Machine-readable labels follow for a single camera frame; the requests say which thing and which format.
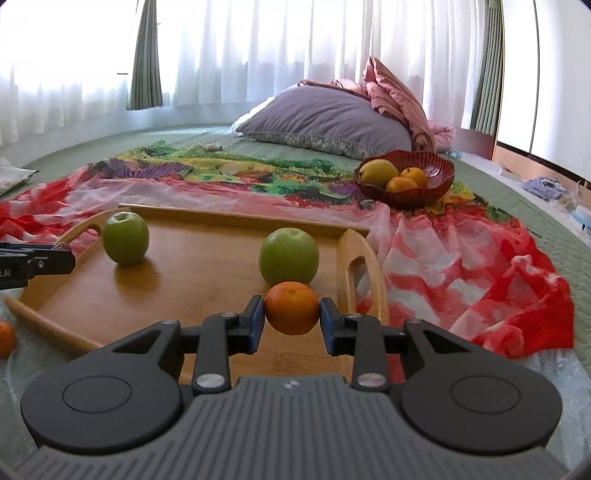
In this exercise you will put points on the pink quilt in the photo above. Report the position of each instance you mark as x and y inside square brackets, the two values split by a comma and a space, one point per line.
[392, 99]

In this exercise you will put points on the purple cloth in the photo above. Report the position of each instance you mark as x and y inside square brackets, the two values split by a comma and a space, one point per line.
[545, 187]

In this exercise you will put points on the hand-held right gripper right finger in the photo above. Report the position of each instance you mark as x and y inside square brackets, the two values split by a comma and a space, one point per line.
[327, 328]

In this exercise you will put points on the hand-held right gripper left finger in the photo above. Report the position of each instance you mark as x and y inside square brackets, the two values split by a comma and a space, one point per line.
[256, 319]

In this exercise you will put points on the white and blue device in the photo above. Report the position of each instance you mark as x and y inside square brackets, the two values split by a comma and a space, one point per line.
[581, 221]

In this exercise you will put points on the wooden tray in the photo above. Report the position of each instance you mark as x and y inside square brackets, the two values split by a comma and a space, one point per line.
[194, 286]

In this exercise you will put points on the green apple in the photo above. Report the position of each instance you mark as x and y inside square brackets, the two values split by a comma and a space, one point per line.
[125, 238]
[289, 256]

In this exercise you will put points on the white paper bag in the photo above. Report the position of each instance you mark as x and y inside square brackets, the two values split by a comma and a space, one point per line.
[11, 177]

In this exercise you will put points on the dark red bowl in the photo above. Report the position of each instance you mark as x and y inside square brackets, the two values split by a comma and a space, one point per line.
[411, 184]

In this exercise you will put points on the purple pillow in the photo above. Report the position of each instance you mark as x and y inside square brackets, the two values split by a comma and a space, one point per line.
[323, 120]

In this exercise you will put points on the yellow mango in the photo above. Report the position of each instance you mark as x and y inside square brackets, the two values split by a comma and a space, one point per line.
[377, 170]

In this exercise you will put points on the orange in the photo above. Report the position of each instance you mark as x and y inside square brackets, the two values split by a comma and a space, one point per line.
[413, 176]
[400, 184]
[5, 339]
[292, 308]

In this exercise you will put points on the green curtain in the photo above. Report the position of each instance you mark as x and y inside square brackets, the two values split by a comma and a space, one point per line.
[488, 69]
[145, 55]

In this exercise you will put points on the white sheer curtain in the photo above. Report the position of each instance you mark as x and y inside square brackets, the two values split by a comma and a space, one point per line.
[286, 50]

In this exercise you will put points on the colourful printed cloth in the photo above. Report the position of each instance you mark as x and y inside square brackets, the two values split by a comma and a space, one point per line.
[434, 258]

